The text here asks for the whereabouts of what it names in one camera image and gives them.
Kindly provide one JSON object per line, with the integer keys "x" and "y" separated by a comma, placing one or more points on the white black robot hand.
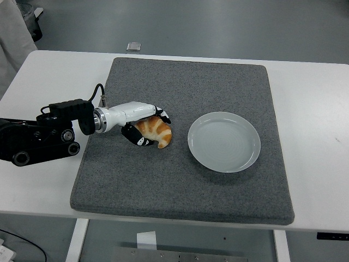
{"x": 131, "y": 113}

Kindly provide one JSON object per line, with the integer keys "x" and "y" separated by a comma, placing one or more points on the golden striped croissant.
{"x": 161, "y": 133}

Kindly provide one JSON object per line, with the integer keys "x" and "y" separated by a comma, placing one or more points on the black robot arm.
{"x": 27, "y": 136}

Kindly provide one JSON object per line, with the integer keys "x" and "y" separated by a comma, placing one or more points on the pale grey round plate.
{"x": 223, "y": 144}

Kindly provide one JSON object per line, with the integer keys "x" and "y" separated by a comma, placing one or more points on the small square floor socket cover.
{"x": 133, "y": 46}

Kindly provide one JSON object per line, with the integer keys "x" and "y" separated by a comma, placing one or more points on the grey speckled square mat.
{"x": 163, "y": 185}

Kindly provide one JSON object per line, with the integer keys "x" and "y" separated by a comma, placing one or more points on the white table leg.
{"x": 76, "y": 240}
{"x": 282, "y": 245}

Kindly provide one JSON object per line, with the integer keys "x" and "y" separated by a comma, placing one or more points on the person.
{"x": 11, "y": 41}

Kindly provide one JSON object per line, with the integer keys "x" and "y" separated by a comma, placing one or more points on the white power strip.
{"x": 6, "y": 252}

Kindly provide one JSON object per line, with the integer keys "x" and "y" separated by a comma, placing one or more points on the black table control panel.
{"x": 332, "y": 236}

